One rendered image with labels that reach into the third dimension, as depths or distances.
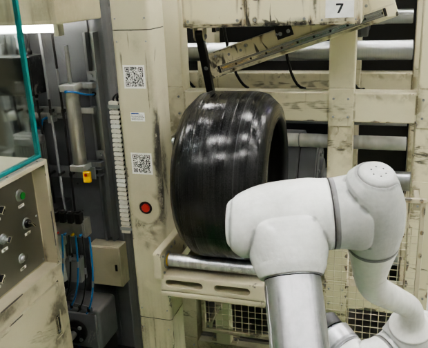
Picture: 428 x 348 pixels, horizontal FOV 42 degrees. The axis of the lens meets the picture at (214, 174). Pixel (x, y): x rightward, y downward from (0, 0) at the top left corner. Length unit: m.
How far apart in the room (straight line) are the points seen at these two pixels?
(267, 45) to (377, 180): 1.19
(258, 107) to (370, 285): 0.74
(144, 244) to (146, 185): 0.22
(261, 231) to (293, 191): 0.09
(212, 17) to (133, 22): 0.31
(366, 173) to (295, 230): 0.16
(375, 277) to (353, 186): 0.24
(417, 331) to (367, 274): 0.37
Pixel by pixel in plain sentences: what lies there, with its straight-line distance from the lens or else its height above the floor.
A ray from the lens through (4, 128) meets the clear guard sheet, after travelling 1.76.
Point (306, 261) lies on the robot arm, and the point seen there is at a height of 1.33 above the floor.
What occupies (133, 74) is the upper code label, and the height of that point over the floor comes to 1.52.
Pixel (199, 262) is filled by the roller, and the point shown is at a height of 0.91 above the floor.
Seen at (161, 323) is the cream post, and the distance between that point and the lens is 2.15.
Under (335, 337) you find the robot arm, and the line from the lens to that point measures 1.50.
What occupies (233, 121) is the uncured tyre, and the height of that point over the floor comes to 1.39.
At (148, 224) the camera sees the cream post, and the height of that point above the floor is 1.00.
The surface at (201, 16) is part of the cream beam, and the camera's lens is 2.01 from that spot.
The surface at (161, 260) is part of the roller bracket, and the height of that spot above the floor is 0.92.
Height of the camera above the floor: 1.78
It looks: 19 degrees down
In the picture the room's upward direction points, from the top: 3 degrees counter-clockwise
